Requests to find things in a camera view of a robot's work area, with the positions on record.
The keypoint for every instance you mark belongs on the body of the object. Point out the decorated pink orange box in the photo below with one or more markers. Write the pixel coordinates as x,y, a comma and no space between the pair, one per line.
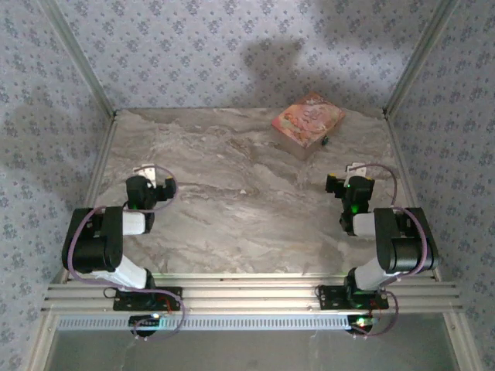
305,120

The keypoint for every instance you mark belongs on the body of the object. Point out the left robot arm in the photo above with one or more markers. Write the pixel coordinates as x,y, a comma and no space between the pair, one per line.
93,247

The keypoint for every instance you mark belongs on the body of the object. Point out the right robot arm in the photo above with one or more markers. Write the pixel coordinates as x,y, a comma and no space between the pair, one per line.
402,251

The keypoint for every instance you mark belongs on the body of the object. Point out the aluminium mounting beam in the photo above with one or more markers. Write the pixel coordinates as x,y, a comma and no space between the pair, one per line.
247,293

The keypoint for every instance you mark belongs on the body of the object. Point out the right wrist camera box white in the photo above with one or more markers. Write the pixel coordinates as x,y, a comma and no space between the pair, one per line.
357,169

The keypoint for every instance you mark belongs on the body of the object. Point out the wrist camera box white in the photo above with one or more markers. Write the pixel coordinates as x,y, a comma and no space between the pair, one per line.
149,172
357,169

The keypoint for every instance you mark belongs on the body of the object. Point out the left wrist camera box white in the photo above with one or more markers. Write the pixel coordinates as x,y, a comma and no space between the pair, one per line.
149,172

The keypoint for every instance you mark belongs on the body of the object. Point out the aluminium side rail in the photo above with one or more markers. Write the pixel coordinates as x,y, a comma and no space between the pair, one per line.
402,162
102,162

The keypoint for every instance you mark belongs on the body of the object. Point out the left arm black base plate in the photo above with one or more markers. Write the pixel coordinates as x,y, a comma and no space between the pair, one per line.
174,294

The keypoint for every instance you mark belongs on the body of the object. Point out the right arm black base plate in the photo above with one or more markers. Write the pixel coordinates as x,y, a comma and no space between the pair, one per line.
328,297

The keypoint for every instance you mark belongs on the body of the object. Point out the aluminium frame post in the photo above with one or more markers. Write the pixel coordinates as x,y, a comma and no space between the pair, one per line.
421,58
77,58

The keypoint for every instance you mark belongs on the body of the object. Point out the aluminium frame leg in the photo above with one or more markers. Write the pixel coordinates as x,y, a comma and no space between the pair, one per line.
464,344
38,344

